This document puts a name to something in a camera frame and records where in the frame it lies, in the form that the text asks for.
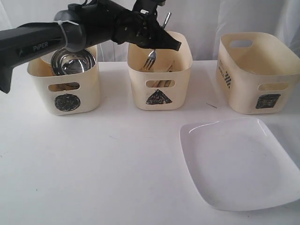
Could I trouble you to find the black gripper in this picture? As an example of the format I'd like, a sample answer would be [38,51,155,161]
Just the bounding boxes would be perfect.
[131,14,181,51]

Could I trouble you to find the steel fork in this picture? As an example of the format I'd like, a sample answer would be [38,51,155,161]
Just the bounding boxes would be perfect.
[142,12,172,71]

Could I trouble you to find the wooden chopstick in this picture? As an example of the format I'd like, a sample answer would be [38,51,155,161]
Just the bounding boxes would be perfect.
[166,60,175,73]
[152,80,172,88]

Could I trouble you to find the stainless steel bowl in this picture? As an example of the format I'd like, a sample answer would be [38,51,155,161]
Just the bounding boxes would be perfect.
[51,49,96,76]

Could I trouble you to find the small white bowl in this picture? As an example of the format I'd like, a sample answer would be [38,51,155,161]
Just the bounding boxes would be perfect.
[40,54,52,65]

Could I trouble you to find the white square plate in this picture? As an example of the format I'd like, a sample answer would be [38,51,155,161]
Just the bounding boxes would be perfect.
[180,117,300,211]

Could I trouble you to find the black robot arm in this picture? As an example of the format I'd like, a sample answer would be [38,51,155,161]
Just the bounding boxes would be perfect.
[0,0,181,93]

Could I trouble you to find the cream bin with triangle mark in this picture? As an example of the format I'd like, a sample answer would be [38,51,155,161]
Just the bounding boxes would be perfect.
[127,31,193,110]

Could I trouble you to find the cream bin with circle mark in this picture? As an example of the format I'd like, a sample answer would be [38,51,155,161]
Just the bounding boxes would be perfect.
[27,45,100,115]

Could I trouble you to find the cream bin with square mark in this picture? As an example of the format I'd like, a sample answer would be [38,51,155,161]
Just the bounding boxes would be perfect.
[216,32,300,114]

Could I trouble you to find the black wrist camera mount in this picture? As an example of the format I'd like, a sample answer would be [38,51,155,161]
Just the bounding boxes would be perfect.
[132,0,166,16]

